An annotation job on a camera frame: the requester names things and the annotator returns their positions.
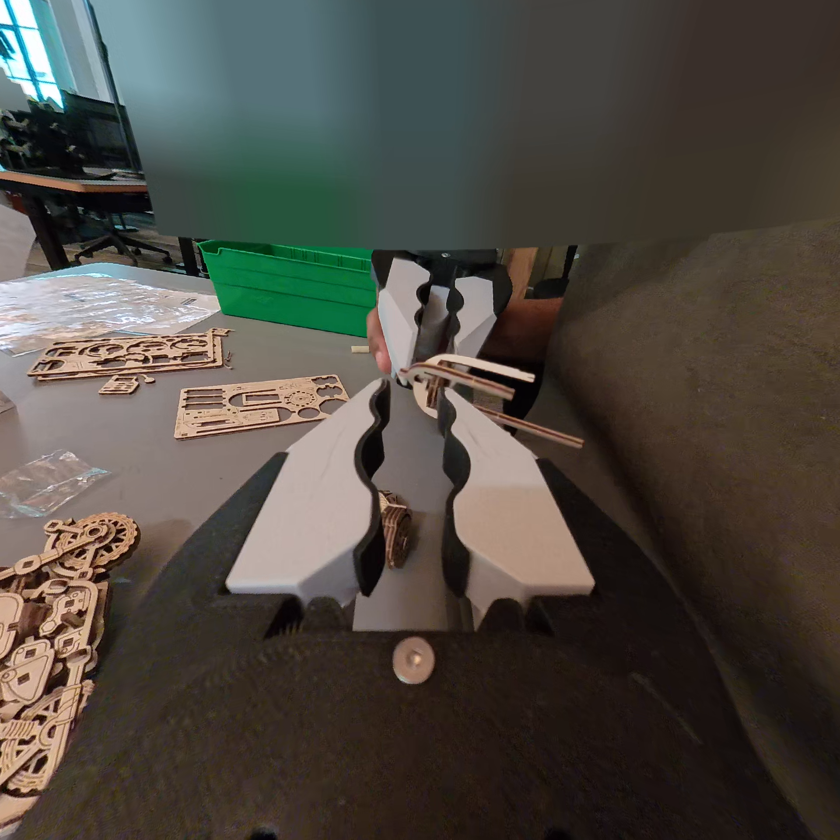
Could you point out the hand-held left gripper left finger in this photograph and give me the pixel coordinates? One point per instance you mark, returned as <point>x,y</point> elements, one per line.
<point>302,518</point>

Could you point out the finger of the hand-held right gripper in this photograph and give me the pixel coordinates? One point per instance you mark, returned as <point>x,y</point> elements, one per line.
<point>397,315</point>
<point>476,315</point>

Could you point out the wooden arch-shaped piece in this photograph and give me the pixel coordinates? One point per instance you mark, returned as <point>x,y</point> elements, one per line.
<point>459,367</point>

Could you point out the long wooden table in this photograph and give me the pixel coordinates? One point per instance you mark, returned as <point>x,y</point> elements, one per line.
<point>65,184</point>

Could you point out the slotted wooden puzzle sheet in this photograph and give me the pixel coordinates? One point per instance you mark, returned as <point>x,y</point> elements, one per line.
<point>262,407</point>

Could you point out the pile of wooden model parts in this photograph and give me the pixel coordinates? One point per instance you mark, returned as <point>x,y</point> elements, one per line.
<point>46,656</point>

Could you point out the clear plastic bag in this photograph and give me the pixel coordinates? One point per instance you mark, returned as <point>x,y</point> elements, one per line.
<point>46,482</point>

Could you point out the large emptied wooden puzzle sheet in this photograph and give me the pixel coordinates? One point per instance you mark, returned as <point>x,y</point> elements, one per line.
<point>131,354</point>

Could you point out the thin wooden strip piece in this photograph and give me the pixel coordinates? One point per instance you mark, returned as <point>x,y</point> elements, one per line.
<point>531,430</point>

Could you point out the person's right hand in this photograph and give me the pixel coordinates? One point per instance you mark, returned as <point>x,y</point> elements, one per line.
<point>379,341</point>

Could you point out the plastic-wrapped instruction sheet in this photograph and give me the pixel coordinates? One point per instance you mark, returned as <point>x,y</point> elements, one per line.
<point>98,305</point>

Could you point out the small wooden chair model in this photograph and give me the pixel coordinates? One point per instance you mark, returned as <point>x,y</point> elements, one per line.
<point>397,531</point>

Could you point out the black office chair on castors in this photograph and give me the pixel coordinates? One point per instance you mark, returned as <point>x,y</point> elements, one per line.
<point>121,239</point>

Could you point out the grey desk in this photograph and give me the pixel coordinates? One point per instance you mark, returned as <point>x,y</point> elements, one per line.
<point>197,472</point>

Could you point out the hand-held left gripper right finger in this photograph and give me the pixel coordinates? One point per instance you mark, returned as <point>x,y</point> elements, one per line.
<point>518,525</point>

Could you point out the green plastic bin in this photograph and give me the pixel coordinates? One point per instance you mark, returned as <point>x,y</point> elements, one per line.
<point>289,289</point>

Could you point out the small wooden slotted piece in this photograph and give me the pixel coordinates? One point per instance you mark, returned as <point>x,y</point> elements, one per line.
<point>119,384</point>

